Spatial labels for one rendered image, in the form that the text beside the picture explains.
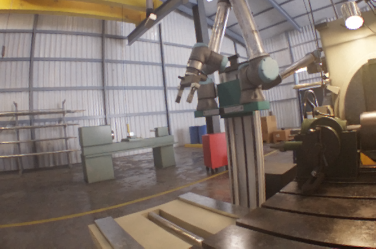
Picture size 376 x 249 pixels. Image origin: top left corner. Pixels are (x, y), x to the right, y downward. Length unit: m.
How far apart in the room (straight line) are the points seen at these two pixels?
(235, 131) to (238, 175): 0.39
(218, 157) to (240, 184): 3.33
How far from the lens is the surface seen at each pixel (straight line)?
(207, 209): 1.58
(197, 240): 1.25
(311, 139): 1.01
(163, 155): 6.60
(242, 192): 1.96
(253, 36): 1.39
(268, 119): 9.31
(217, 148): 5.19
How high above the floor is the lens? 1.36
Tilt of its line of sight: 3 degrees up
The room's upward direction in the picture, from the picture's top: 6 degrees counter-clockwise
